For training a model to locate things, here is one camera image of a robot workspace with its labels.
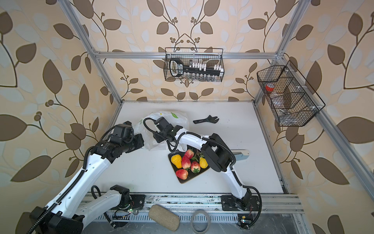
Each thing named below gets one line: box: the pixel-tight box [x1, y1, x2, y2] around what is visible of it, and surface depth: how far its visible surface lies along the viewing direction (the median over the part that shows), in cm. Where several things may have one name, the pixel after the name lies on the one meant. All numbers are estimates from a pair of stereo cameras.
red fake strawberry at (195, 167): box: [190, 160, 201, 174], surface depth 84 cm
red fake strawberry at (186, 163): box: [181, 155, 192, 170], surface depth 85 cm
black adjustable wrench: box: [192, 115, 220, 124], surface depth 110 cm
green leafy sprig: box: [192, 149, 205, 163], surface depth 88 cm
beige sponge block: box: [148, 204, 180, 232], surface depth 69 cm
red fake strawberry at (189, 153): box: [184, 149, 195, 160], surface depth 88 cm
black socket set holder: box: [169, 58, 222, 77], surface depth 85 cm
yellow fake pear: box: [170, 154, 183, 169], surface depth 86 cm
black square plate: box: [189, 146, 210, 180], surface depth 84 cm
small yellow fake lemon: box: [199, 156, 209, 169], surface depth 84 cm
